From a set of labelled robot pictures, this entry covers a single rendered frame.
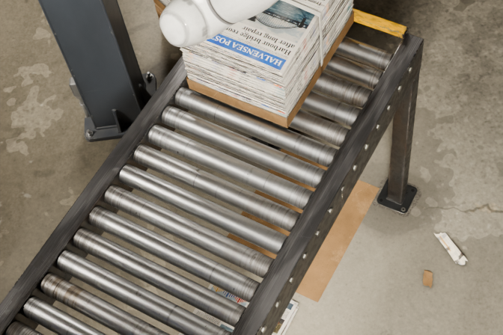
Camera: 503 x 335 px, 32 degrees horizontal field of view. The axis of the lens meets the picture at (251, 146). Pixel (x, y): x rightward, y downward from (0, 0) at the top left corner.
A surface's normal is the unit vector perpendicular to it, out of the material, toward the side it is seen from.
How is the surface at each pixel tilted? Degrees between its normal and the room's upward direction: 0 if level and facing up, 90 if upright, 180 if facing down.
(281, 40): 1
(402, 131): 90
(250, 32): 1
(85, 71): 90
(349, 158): 0
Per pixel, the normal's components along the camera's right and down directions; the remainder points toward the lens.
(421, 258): -0.10, -0.54
